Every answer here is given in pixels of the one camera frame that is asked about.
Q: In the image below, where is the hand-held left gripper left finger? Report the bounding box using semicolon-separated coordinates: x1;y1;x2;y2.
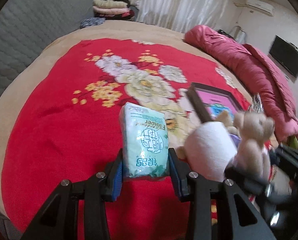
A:
20;148;124;240

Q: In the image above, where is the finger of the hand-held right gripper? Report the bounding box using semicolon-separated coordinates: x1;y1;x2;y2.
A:
224;166;273;195

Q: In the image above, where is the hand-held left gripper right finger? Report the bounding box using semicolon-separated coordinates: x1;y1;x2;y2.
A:
168;148;277;240

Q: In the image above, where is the teddy bear pink dress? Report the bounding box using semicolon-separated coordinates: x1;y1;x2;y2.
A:
229;111;275;180

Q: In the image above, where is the green floral tissue packet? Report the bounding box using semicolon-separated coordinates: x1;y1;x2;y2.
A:
119;102;170;182

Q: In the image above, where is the teddy bear purple dress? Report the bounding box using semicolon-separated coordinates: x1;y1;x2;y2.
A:
215;110;240;143

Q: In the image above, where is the dark cardboard box tray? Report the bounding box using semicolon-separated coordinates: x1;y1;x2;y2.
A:
186;82;244;124

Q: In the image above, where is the green cloth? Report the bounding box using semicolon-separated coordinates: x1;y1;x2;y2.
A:
287;135;298;150

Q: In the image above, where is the red floral blanket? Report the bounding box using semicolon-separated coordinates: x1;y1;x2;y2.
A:
1;38;254;240

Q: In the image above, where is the pink book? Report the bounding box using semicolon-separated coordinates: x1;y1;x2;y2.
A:
201;90;239;120

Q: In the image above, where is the pink quilt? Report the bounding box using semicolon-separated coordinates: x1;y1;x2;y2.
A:
184;25;298;143

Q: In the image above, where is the beige bed sheet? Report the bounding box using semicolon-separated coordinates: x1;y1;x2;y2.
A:
0;20;264;225

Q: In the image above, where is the white air conditioner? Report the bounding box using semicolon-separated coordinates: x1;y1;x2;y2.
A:
245;0;274;15

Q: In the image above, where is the blue patterned cloth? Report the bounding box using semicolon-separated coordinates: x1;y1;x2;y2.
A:
79;17;106;29

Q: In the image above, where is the pink folded cloth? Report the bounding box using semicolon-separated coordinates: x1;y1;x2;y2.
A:
93;6;129;17

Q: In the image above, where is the white curtain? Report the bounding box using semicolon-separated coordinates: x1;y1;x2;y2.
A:
133;0;233;33

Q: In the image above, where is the grey quilted headboard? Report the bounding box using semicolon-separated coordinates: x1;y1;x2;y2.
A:
0;0;97;108

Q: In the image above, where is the cream folded cloth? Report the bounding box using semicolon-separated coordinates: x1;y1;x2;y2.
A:
93;0;127;8

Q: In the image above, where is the black wall television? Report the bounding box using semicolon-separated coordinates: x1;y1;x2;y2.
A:
268;35;298;78

